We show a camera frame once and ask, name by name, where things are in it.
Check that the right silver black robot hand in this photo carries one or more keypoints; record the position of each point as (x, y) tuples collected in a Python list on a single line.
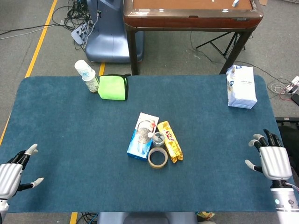
[(275, 163)]

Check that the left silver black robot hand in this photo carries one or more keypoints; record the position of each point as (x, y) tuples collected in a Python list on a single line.
[(9, 177)]

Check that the clear glass test tube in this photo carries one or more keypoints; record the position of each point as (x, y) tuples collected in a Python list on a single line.
[(154, 137)]

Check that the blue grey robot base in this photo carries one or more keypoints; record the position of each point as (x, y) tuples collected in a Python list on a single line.
[(105, 39)]

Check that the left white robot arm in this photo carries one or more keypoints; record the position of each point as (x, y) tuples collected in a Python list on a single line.
[(2, 206)]

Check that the yellow packing tape roll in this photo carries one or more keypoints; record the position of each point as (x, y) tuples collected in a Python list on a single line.
[(149, 158)]

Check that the black equipment case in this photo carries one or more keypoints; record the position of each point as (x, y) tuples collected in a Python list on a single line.
[(289, 130)]

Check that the black flat device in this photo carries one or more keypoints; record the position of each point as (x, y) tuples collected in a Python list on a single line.
[(296, 99)]

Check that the blue table mat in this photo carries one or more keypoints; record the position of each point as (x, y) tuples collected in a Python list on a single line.
[(70, 128)]

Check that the white tissue pack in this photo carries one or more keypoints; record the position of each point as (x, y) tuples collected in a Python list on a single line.
[(243, 88)]

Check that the white power strip with plugs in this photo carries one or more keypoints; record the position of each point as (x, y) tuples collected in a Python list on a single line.
[(294, 84)]

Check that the crumpled snack wrapper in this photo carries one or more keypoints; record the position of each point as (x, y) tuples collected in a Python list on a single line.
[(205, 215)]

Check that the golden snack packet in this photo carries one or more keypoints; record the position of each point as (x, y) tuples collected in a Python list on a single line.
[(174, 149)]

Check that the small clear glass jar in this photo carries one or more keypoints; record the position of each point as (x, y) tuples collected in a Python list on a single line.
[(161, 144)]

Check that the tea bottle with label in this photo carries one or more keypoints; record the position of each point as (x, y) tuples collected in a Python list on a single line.
[(92, 85)]

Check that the black tripod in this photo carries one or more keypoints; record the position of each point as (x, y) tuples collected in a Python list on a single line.
[(217, 48)]

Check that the white paper cup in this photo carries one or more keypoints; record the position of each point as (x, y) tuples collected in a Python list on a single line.
[(83, 68)]

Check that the blue cookie box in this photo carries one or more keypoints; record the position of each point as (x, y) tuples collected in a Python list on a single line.
[(137, 149)]

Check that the green folded microfibre cloth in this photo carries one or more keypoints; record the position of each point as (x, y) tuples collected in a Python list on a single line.
[(111, 87)]

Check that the grey blue robot torso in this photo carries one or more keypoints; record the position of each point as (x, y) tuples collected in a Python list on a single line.
[(140, 218)]

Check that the white blue mahjong tile row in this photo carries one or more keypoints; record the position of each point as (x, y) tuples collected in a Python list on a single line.
[(235, 2)]

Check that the brown mahjong table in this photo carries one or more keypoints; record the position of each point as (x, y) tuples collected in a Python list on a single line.
[(187, 22)]

